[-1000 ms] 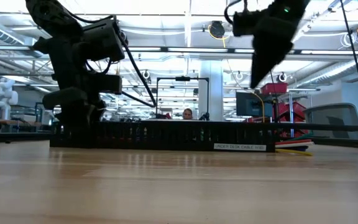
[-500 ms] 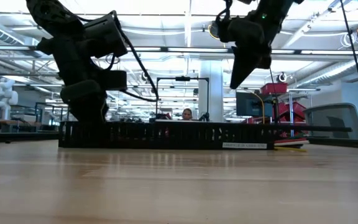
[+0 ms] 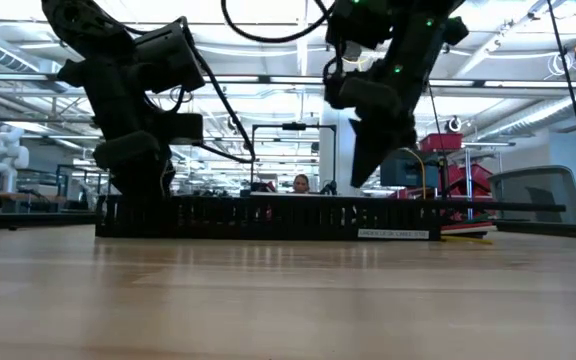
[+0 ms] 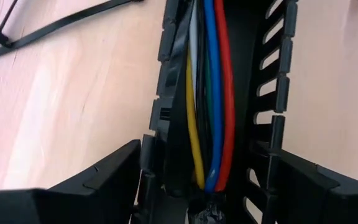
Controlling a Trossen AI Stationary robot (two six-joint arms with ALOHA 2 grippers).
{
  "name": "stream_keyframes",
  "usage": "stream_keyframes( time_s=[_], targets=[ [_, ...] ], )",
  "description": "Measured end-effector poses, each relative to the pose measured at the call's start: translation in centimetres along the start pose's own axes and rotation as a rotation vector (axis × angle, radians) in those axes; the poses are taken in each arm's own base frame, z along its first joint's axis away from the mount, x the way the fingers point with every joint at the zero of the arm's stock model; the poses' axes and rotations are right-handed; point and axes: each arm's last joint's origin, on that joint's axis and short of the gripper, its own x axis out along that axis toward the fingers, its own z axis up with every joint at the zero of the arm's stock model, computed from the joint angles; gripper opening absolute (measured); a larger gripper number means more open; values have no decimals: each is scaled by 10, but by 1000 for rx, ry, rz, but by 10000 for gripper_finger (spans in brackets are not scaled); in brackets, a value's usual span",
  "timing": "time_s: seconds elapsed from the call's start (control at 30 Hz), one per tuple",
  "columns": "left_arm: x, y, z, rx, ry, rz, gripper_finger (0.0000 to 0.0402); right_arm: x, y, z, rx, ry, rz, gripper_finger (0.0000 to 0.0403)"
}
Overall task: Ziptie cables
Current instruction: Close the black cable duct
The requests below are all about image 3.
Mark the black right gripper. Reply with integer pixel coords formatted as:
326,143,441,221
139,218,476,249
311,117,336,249
340,68,420,189

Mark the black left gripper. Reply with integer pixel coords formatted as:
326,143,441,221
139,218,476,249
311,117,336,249
56,56,177,201

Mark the black slotted cable raceway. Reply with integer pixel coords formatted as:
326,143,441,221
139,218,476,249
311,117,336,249
94,193,444,242

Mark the white cable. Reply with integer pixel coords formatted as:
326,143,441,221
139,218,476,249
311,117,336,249
441,227,499,236

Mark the yellow cable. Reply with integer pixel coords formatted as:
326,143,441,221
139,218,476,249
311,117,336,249
440,234,495,247
400,147,428,200

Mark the black raceway cover strip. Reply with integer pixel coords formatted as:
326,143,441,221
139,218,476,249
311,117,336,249
247,192,568,213

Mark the dark computer monitor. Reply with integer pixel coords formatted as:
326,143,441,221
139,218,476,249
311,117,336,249
379,149,442,189

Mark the white structural column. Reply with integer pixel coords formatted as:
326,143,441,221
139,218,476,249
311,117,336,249
319,107,362,197

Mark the red storage bin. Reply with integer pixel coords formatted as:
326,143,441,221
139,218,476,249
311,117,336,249
418,132,465,153

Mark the person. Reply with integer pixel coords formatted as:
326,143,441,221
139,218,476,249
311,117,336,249
291,173,312,195

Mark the rack of red bins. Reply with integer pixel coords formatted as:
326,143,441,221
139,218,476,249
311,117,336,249
440,148,498,222

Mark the black and red machine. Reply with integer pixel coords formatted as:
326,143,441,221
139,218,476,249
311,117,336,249
240,180,278,195

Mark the long ceiling light bar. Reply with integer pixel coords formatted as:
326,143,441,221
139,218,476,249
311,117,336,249
0,72,576,90

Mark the white robot figure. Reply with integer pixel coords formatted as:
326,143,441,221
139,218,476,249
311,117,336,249
0,124,31,194

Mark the grey office chair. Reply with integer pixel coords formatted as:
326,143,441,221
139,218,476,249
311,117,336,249
487,165,576,226

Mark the yellow hanging cable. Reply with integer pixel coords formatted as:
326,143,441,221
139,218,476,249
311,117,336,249
400,147,428,200

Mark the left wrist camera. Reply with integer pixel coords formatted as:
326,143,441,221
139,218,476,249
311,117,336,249
165,112,205,147

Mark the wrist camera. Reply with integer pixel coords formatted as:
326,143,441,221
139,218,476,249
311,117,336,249
322,59,344,110
165,112,205,147

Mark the long thin black cable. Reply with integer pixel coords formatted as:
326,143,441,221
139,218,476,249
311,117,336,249
425,79,450,201

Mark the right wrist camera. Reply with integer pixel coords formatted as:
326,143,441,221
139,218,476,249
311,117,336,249
322,59,344,110

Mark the black camera stand frame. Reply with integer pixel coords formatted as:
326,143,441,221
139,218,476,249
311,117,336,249
250,121,338,194

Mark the black left wrist camera cable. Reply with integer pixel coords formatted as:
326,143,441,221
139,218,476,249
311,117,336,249
180,17,258,165

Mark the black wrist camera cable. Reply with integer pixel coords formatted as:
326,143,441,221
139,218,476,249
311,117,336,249
220,0,337,45
180,17,258,165

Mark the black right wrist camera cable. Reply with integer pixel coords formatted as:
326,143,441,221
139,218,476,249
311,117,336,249
220,0,337,45

